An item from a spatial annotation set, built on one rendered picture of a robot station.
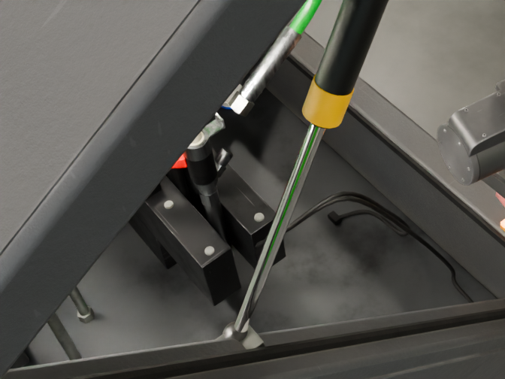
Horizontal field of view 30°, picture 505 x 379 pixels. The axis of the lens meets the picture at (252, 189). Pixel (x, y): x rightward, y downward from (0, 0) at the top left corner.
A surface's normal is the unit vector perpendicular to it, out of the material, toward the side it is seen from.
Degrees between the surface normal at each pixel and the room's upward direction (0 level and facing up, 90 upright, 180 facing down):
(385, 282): 0
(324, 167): 0
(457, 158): 90
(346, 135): 90
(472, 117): 9
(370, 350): 43
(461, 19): 0
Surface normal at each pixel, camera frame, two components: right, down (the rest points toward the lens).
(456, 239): -0.80, 0.53
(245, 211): -0.13, -0.60
